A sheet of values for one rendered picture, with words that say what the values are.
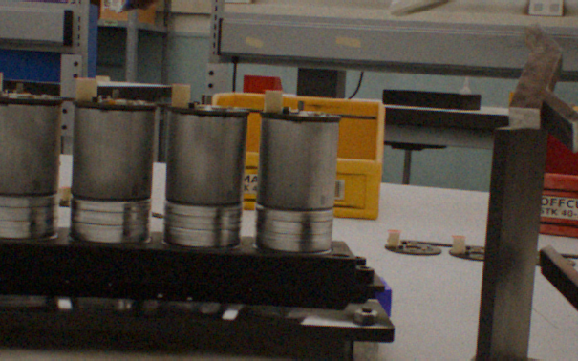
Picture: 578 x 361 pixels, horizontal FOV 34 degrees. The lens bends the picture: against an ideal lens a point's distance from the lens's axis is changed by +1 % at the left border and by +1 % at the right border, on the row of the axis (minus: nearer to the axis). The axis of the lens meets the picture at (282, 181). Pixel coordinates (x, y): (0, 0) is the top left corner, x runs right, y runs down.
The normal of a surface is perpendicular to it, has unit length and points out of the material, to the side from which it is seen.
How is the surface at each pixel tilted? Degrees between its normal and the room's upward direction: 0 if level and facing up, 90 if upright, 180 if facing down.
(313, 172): 90
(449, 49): 90
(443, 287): 0
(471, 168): 90
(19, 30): 90
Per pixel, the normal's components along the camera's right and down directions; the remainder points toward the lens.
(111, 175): 0.11, 0.12
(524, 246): 0.90, 0.11
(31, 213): 0.58, 0.13
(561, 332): 0.06, -0.99
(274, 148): -0.63, 0.05
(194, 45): -0.26, 0.10
